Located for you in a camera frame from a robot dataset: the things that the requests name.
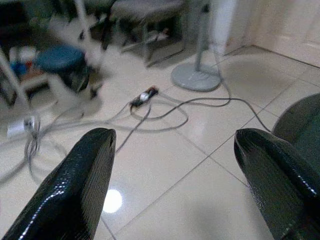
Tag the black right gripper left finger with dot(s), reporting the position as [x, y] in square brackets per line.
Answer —
[70, 195]

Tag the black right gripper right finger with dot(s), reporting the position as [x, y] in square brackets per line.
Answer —
[280, 187]

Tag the brown round sofa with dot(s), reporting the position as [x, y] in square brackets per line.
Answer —
[302, 120]

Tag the white plug adapter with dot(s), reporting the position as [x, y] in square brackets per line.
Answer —
[31, 122]

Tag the white step stool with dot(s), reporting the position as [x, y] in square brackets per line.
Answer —
[37, 81]

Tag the black power strip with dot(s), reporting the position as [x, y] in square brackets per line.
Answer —
[146, 95]

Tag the blue round stool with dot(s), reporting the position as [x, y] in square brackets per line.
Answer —
[60, 58]

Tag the grey metal chair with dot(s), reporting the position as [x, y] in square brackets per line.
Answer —
[147, 10]

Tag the grey pedestal fan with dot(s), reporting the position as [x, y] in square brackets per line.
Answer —
[195, 77]

